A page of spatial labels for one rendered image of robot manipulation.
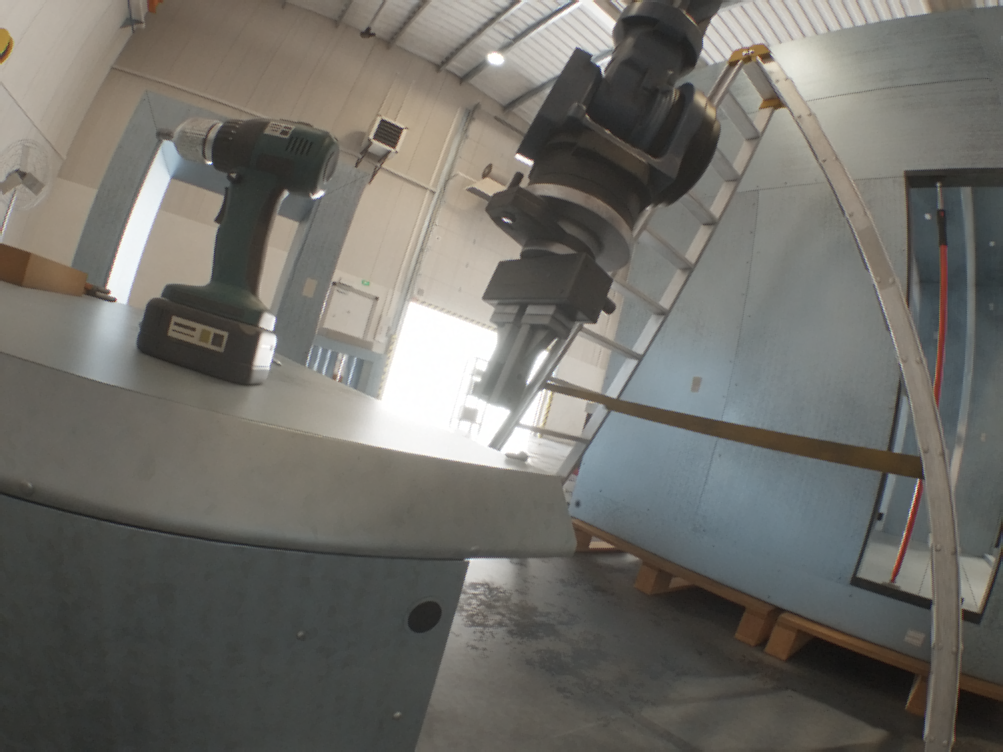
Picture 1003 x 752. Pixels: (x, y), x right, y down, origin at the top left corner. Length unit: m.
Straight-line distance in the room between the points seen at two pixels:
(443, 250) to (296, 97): 4.95
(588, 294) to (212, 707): 0.45
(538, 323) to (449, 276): 10.77
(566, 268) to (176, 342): 0.34
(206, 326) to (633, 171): 0.41
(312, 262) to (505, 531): 1.98
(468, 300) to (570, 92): 10.93
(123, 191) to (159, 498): 2.09
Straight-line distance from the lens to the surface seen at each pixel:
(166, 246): 10.14
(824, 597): 2.07
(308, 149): 0.43
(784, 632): 2.03
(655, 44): 0.66
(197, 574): 0.31
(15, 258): 0.97
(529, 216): 0.44
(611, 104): 0.59
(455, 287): 11.25
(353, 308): 10.34
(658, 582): 2.33
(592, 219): 0.46
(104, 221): 2.28
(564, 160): 0.49
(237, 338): 0.39
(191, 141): 0.48
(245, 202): 0.43
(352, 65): 11.86
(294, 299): 2.19
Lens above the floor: 0.69
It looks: 3 degrees up
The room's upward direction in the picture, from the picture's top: 15 degrees clockwise
